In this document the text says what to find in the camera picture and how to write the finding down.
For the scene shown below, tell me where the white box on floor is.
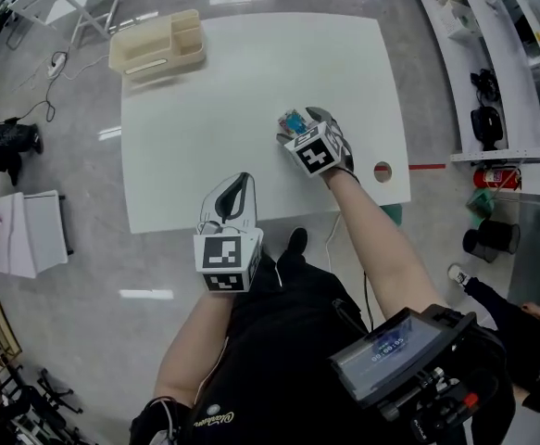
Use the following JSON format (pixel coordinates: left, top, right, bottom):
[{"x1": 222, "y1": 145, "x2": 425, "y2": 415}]
[{"x1": 0, "y1": 189, "x2": 72, "y2": 278}]

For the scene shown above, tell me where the person's left forearm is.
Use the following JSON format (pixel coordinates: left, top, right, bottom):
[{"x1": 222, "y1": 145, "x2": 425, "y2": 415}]
[{"x1": 153, "y1": 289, "x2": 236, "y2": 407}]

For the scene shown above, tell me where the white shelving rack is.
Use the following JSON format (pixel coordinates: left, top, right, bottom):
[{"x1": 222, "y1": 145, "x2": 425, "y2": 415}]
[{"x1": 408, "y1": 0, "x2": 540, "y2": 164}]

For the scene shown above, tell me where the red fire extinguisher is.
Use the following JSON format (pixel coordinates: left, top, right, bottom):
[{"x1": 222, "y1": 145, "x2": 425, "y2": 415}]
[{"x1": 471, "y1": 165, "x2": 523, "y2": 192}]

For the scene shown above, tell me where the person's black clothing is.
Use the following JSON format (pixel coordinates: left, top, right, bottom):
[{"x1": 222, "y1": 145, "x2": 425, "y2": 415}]
[{"x1": 130, "y1": 248, "x2": 516, "y2": 445}]

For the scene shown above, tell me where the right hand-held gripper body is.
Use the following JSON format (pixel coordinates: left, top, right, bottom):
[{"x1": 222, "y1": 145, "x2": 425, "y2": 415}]
[{"x1": 282, "y1": 117, "x2": 357, "y2": 178}]

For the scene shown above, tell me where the black bag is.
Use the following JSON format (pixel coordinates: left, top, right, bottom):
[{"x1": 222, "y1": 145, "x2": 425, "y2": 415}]
[{"x1": 471, "y1": 106, "x2": 504, "y2": 150}]

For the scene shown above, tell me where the person's right shoe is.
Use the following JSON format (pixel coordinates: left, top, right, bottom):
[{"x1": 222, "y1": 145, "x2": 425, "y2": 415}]
[{"x1": 285, "y1": 227, "x2": 308, "y2": 261}]

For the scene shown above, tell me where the black chest monitor rig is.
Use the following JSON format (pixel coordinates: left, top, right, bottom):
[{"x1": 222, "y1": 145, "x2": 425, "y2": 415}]
[{"x1": 328, "y1": 303, "x2": 507, "y2": 445}]

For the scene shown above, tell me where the small blue item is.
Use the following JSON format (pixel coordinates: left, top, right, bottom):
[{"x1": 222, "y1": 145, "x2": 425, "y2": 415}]
[{"x1": 277, "y1": 108, "x2": 308, "y2": 138}]

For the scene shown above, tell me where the white rectangular table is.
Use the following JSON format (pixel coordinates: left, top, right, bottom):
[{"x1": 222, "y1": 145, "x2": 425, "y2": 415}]
[{"x1": 119, "y1": 11, "x2": 412, "y2": 235}]

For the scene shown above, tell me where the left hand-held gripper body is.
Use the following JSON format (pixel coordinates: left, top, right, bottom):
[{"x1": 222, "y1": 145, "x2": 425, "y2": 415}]
[{"x1": 193, "y1": 219, "x2": 265, "y2": 294}]

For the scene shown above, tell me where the green trash bin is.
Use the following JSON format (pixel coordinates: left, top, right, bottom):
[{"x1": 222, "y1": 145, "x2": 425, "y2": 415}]
[{"x1": 380, "y1": 203, "x2": 405, "y2": 226}]

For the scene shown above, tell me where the person's right forearm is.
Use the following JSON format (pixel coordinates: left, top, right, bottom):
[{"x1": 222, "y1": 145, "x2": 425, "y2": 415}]
[{"x1": 320, "y1": 167, "x2": 446, "y2": 333}]

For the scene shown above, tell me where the black chair base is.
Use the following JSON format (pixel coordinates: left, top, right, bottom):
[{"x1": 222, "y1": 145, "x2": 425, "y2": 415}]
[{"x1": 0, "y1": 366, "x2": 85, "y2": 445}]

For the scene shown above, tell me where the green dustpan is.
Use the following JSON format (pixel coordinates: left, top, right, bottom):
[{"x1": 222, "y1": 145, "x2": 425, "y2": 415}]
[{"x1": 466, "y1": 187, "x2": 496, "y2": 217}]

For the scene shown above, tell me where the beige desk organizer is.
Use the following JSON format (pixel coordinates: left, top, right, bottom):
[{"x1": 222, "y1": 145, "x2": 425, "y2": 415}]
[{"x1": 107, "y1": 8, "x2": 208, "y2": 83}]

